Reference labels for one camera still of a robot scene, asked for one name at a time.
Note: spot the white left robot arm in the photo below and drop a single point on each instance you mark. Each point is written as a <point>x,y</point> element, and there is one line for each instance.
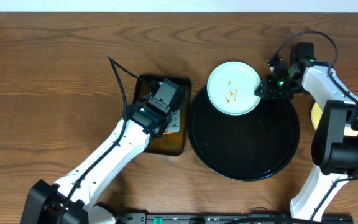
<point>72,198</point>

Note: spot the round black serving tray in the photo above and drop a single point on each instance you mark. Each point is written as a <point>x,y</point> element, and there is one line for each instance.
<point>249,147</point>

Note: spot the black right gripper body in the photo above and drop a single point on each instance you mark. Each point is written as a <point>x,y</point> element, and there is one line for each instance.
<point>279,88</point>

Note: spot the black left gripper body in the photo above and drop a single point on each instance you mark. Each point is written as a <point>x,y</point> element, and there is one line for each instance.
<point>171,120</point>

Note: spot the yellow plate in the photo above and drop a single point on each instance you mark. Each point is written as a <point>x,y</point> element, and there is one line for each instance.
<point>315,115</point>

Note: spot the black rectangular water tray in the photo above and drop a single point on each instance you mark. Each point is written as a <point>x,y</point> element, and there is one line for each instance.
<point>171,144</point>

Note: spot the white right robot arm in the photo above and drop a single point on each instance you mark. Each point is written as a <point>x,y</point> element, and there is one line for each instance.
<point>335,144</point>

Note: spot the light blue plate top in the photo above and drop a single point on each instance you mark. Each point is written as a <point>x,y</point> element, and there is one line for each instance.
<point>230,88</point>

